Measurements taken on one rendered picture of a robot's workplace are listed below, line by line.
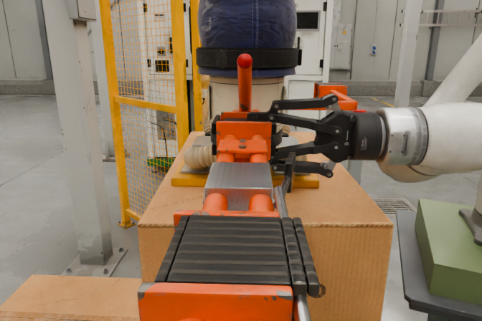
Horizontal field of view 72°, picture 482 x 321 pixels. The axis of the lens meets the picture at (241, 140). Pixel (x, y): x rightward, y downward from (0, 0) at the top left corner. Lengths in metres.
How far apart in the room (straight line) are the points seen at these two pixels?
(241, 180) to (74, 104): 1.78
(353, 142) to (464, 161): 0.15
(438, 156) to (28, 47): 11.63
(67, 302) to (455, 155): 1.16
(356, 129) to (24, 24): 11.59
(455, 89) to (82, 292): 1.21
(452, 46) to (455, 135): 10.89
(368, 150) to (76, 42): 1.71
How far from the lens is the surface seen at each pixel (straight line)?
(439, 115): 0.56
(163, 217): 0.56
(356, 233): 0.57
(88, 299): 1.30
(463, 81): 0.77
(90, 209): 2.22
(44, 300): 1.35
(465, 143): 0.56
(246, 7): 0.67
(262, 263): 0.19
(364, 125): 0.52
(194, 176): 0.67
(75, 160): 2.14
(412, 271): 1.07
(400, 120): 0.54
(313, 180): 0.66
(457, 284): 1.00
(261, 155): 0.40
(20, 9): 11.94
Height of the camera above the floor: 1.33
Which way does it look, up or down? 15 degrees down
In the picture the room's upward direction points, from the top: straight up
